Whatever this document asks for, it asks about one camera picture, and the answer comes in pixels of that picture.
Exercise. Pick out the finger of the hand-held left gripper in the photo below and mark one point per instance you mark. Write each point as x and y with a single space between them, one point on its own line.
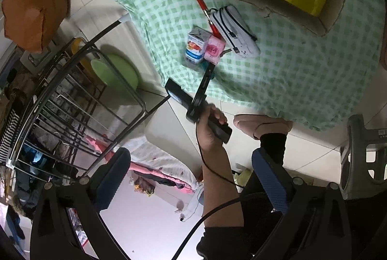
206 81

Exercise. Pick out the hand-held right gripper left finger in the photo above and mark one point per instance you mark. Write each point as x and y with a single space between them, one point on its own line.
110 179

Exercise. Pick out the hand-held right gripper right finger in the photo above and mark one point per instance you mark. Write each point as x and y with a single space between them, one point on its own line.
269 182

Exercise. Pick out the pink flower pack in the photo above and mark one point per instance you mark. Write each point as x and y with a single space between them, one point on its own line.
214 50

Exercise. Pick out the blue white drink carton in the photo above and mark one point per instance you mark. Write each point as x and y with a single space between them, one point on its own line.
195 47

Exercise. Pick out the person's left forearm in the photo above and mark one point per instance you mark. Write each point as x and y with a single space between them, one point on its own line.
222 196

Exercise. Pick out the person's left hand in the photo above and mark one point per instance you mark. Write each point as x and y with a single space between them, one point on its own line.
207 136

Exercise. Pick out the person's black trousers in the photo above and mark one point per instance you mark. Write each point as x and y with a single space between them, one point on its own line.
273 148

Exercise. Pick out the beige slipper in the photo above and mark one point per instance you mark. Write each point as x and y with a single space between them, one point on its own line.
260 124

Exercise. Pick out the pink patterned quilt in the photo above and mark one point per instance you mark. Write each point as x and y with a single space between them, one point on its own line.
169 169

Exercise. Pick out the metal drying rack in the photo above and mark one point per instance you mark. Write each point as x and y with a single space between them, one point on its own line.
90 115

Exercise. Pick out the green plastic stool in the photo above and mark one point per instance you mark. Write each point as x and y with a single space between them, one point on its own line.
121 72

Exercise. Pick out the grey plastic stool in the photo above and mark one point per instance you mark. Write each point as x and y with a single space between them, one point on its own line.
359 157

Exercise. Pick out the green checkered tablecloth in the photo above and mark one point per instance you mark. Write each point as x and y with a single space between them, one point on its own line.
302 75

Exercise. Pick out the yellow plastic stool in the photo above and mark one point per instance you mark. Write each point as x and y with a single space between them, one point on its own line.
78 50

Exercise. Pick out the brown cardboard box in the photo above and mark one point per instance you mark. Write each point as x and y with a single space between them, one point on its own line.
33 9

